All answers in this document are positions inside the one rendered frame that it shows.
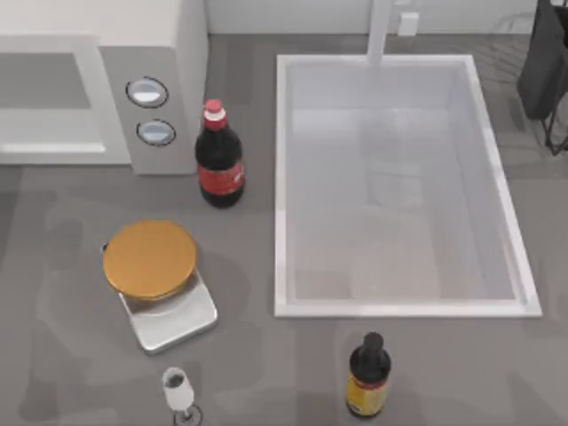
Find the dark cola bottle red label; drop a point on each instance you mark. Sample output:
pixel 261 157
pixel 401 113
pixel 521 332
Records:
pixel 219 164

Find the white sink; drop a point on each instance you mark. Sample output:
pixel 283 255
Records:
pixel 395 186

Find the kitchen scale with orange plate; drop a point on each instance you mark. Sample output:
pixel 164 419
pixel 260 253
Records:
pixel 153 275

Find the round microwave knob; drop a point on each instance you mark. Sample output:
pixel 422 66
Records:
pixel 155 132
pixel 147 92

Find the dark bottle yellow label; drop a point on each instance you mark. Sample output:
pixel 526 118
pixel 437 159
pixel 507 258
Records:
pixel 368 381

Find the tall white tap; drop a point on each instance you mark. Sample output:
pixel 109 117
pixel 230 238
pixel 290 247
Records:
pixel 378 31

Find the clear wine glass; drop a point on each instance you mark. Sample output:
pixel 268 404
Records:
pixel 179 392

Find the pale microwave oven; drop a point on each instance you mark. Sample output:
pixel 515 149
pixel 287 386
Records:
pixel 53 111

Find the white wall socket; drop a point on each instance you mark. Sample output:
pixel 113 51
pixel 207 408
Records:
pixel 407 23

